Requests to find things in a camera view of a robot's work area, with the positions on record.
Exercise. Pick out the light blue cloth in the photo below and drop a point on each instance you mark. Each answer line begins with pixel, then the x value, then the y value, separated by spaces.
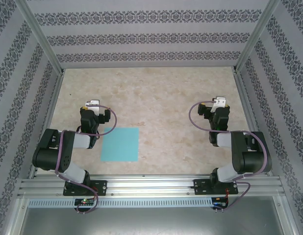
pixel 119 144

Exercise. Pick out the aluminium side rail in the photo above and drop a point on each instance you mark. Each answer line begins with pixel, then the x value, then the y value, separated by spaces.
pixel 52 107
pixel 247 107

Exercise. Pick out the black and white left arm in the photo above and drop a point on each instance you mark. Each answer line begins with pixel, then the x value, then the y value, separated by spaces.
pixel 47 151

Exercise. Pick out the aluminium lower frame bar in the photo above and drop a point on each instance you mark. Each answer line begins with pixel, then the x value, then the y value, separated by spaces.
pixel 287 218
pixel 16 218

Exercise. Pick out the grey metal shelf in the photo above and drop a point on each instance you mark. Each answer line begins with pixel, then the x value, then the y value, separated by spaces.
pixel 151 222

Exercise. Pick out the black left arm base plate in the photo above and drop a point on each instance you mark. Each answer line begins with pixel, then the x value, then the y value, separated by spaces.
pixel 101 187

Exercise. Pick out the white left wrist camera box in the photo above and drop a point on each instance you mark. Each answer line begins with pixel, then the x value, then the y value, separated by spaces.
pixel 93 103

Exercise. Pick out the aluminium mounting rail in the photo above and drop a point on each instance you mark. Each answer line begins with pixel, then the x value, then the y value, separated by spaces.
pixel 151 183

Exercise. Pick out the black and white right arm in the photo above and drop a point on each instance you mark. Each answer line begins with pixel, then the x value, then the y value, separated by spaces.
pixel 252 159

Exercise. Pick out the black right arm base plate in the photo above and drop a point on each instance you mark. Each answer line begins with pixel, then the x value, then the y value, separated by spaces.
pixel 200 187

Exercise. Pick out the aluminium frame post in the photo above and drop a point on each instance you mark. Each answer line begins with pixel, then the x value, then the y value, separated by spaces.
pixel 255 36
pixel 42 36

